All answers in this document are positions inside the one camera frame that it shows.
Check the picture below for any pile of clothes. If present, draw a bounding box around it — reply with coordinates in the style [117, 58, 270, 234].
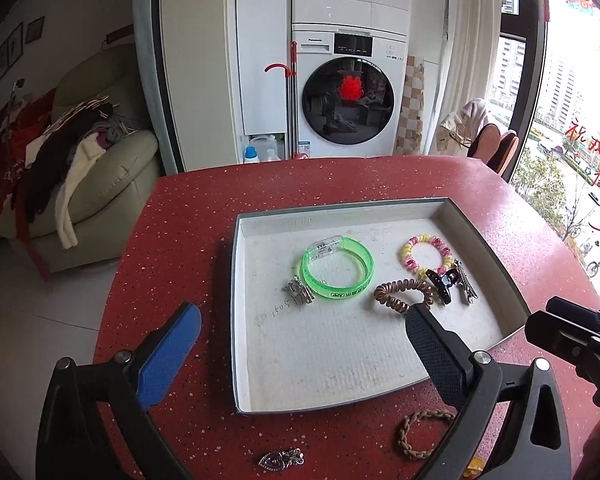
[10, 95, 141, 251]

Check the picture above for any brown spiral hair tie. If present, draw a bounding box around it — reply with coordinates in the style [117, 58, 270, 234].
[373, 278, 437, 317]

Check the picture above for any checked folded board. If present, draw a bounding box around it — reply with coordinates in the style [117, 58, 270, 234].
[397, 57, 426, 156]

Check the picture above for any silver heart brooch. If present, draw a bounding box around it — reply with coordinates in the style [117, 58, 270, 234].
[258, 448, 305, 471]

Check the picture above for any red handled mop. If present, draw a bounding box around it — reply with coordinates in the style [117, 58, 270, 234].
[264, 41, 301, 161]

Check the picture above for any brown round-backed chair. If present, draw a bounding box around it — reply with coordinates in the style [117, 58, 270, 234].
[467, 123, 501, 166]
[487, 130, 521, 179]

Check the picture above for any clear plastic jug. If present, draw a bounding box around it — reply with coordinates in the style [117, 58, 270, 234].
[257, 134, 282, 162]

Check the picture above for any white washing machine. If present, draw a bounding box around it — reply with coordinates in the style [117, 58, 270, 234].
[291, 22, 411, 159]

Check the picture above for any silver barrette hair clip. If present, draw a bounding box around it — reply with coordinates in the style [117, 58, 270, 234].
[452, 260, 480, 306]

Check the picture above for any beige tote bag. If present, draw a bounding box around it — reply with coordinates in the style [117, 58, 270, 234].
[436, 98, 488, 157]

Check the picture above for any red blanket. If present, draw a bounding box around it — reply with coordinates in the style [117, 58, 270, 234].
[0, 87, 56, 233]

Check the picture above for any grey shallow tray box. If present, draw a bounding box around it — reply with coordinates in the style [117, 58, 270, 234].
[230, 198, 531, 415]

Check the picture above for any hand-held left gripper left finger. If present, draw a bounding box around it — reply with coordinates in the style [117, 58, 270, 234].
[35, 302, 202, 480]

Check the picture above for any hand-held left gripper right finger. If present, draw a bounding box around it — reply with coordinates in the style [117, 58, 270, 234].
[405, 304, 573, 480]

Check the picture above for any small silver clasp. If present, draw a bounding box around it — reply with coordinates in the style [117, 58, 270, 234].
[284, 276, 315, 305]

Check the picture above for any beige sofa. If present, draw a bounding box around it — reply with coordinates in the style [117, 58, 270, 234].
[0, 42, 161, 272]

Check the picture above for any pink yellow spiral hair tie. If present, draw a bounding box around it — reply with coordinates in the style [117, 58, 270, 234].
[399, 233, 456, 281]

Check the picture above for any brown braided hair tie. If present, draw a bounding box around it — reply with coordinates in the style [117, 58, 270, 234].
[397, 407, 456, 461]

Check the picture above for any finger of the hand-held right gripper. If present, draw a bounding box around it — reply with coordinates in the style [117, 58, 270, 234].
[524, 311, 600, 368]
[546, 296, 600, 332]

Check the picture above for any black claw hair clip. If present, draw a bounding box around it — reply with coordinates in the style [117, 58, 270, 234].
[425, 267, 462, 306]

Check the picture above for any green translucent bracelet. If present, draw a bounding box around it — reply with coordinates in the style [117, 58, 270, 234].
[299, 236, 375, 301]

